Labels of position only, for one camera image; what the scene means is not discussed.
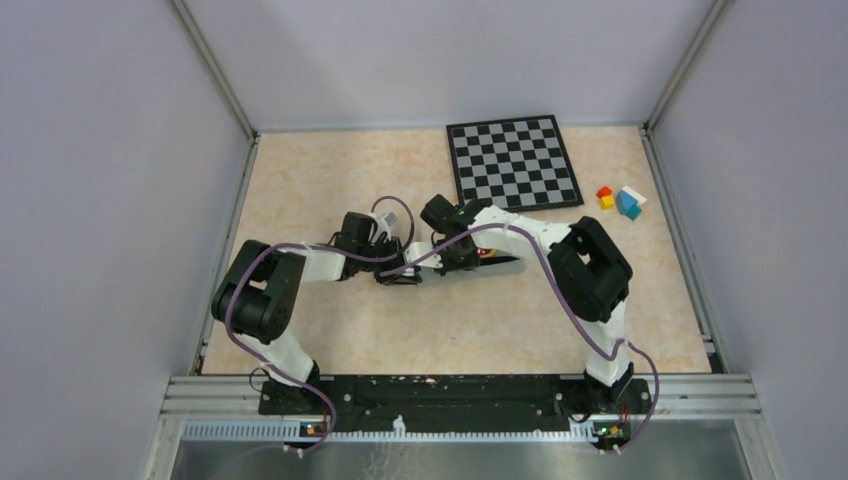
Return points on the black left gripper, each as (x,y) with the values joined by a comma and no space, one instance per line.
(397,278)

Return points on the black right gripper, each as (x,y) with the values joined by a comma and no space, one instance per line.
(472,262)

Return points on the grey cloth napkin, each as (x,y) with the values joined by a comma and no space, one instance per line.
(431,277)

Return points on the dark purple knife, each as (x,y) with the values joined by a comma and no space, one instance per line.
(496,260)

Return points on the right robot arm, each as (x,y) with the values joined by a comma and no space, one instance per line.
(587,272)

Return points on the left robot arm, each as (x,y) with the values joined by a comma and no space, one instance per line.
(256,298)

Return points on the black and grey chessboard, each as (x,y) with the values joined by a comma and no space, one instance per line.
(518,164)

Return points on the red wooden block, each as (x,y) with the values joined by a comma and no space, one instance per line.
(604,192)

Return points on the yellow wooden block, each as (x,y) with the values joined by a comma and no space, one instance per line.
(607,202)

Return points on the blue wooden block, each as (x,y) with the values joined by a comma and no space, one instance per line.
(625,202)

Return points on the teal wooden block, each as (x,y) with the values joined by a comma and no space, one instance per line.
(633,212)

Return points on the white wooden block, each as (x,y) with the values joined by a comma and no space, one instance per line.
(637,197)

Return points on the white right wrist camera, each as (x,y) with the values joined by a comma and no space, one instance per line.
(417,250)

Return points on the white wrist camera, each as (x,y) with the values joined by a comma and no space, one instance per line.
(387,224)
(417,250)

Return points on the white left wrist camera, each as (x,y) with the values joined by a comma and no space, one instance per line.
(387,224)

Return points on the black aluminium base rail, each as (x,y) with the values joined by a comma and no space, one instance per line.
(432,409)

